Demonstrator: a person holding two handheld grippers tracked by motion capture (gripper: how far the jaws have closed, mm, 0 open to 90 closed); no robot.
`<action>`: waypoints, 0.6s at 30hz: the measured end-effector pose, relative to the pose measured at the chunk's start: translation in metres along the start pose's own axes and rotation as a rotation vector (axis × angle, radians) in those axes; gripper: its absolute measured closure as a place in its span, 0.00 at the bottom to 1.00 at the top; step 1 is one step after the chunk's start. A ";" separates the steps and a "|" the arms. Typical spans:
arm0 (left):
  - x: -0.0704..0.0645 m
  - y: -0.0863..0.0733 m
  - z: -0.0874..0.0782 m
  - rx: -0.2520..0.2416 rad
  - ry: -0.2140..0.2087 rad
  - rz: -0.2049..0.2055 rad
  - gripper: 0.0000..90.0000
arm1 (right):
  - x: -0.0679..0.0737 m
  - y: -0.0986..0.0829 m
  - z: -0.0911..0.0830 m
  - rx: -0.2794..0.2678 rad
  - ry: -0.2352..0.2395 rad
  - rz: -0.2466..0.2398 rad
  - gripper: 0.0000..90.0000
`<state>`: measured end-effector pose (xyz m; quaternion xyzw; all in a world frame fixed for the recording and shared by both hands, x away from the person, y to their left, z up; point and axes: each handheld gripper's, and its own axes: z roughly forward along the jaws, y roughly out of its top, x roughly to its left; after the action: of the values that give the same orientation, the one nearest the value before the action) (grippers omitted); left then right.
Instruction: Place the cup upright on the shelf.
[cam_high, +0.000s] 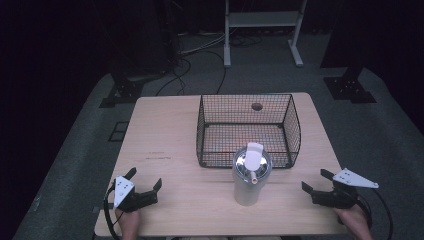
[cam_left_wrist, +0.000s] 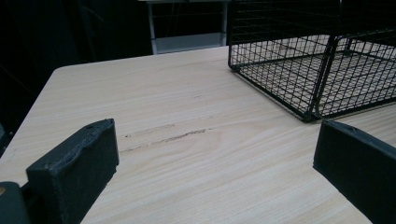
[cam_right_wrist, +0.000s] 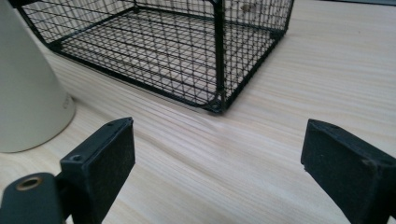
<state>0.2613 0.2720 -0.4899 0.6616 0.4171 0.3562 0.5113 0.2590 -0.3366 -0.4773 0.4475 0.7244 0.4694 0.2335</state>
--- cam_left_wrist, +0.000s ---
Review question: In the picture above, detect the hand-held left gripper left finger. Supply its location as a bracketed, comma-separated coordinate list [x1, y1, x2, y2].
[25, 118, 120, 224]

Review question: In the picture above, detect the black wire mesh basket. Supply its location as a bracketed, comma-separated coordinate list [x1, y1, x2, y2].
[227, 0, 396, 123]

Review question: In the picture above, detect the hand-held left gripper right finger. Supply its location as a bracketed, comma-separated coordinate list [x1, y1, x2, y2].
[312, 119, 396, 224]

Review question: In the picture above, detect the grey metal stand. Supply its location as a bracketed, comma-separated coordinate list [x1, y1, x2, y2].
[138, 0, 232, 56]

